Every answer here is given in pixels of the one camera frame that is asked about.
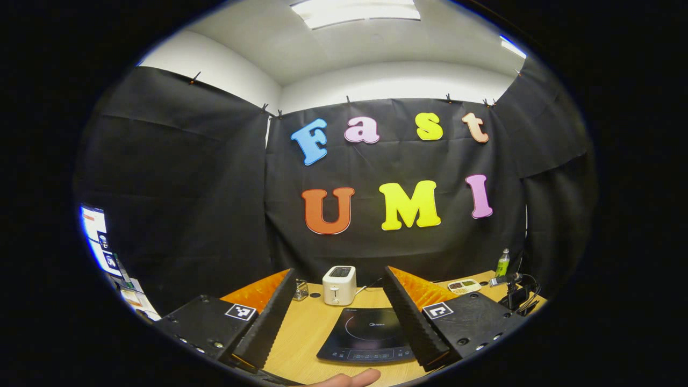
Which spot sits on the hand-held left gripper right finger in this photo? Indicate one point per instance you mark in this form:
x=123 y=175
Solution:
x=411 y=322

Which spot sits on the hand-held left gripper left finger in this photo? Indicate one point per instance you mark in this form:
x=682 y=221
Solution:
x=269 y=322

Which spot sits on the black induction cooktop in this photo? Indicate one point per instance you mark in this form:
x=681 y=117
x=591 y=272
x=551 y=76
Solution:
x=365 y=333

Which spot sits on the white divided tray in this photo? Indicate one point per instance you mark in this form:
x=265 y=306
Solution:
x=464 y=286

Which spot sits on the white toaster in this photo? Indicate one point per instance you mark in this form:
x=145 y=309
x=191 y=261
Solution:
x=339 y=287

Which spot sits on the green drink bottle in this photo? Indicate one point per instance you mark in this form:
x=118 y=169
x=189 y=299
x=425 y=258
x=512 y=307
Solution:
x=502 y=264

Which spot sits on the black backdrop cloth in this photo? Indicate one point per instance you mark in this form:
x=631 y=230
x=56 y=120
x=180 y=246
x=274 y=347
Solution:
x=215 y=188

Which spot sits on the computer monitor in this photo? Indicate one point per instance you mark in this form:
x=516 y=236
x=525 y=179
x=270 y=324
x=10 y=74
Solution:
x=94 y=226

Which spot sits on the small ceiling light panel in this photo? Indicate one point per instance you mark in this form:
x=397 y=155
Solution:
x=513 y=47

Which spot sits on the large ceiling light panel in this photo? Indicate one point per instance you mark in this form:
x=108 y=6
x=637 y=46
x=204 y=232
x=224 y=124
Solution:
x=355 y=12

